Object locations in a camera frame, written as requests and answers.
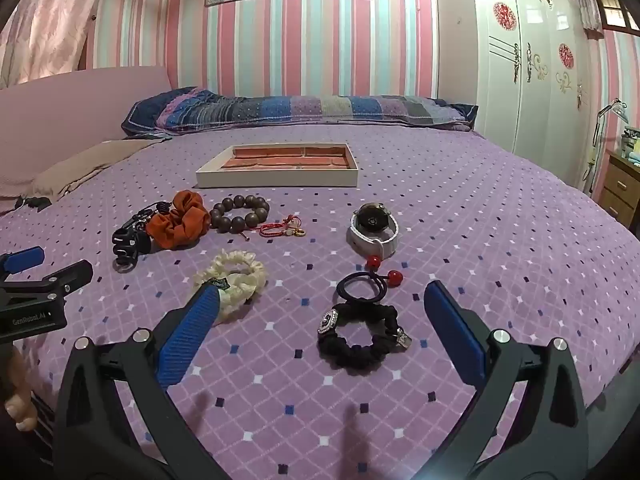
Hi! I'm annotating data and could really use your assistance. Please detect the red string bracelet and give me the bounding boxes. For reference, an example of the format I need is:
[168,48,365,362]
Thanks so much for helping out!
[243,215,307,242]

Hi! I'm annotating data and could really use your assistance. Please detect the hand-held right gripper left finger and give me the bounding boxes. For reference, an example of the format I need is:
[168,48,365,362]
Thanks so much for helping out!
[52,282,236,480]

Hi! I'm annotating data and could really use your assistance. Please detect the wooden desk with drawers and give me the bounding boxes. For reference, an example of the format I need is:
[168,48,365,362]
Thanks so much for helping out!
[597,150,640,233]

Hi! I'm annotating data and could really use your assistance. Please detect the pink headboard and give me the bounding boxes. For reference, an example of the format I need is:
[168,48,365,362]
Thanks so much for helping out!
[0,66,173,176]

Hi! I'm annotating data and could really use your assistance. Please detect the person's left hand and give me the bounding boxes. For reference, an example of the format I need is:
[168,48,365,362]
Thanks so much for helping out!
[2,345,39,432]

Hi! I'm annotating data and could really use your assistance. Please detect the purple patterned bedspread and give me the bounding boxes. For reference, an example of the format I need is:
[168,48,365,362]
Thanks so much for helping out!
[0,127,636,480]

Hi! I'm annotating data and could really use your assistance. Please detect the window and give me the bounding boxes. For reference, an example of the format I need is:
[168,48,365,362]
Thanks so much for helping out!
[597,0,640,37]

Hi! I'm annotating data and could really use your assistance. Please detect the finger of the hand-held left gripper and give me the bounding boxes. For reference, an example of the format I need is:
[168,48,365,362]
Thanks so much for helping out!
[44,260,95,302]
[0,247,46,282]

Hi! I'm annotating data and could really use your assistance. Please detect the window curtain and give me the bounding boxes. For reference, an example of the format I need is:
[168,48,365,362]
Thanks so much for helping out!
[570,0,606,36]

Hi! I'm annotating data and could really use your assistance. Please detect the pink curtain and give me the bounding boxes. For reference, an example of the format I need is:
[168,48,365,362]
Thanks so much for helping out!
[0,0,108,88]

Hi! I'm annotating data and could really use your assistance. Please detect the brown wooden bead bracelet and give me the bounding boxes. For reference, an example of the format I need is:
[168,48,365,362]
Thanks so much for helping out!
[209,195,271,233]

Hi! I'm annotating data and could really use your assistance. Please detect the cream scrunchie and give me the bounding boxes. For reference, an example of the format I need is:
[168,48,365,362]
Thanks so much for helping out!
[194,250,268,327]

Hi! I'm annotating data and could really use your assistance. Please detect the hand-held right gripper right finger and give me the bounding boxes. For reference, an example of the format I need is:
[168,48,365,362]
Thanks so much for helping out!
[415,280,591,480]

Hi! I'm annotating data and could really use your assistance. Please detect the black hair tie red balls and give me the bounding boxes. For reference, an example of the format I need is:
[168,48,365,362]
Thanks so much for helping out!
[336,255,405,306]

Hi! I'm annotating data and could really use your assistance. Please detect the desk lamp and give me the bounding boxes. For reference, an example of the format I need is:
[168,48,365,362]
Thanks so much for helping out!
[582,100,628,191]

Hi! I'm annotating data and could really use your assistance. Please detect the white tray with brick lining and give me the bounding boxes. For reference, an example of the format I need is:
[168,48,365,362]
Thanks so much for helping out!
[195,142,361,189]

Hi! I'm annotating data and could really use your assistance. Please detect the striped patchwork pillow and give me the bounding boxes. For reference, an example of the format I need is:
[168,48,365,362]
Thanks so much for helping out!
[121,86,479,137]

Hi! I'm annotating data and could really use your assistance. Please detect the white wardrobe with decals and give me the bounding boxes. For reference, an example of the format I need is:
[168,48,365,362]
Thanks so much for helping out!
[470,0,608,196]

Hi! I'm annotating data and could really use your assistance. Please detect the black scrunchie with silver charm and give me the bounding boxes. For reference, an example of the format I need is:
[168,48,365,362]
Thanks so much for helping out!
[317,302,412,370]

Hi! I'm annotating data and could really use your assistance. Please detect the beige blanket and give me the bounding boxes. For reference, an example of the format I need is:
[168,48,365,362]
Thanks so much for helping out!
[0,137,161,211]

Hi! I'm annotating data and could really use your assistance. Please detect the white wristwatch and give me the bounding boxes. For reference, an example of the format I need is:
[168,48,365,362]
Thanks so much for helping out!
[347,202,401,260]

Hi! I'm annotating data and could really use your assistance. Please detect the orange scrunchie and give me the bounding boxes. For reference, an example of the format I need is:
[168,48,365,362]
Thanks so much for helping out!
[145,190,211,250]

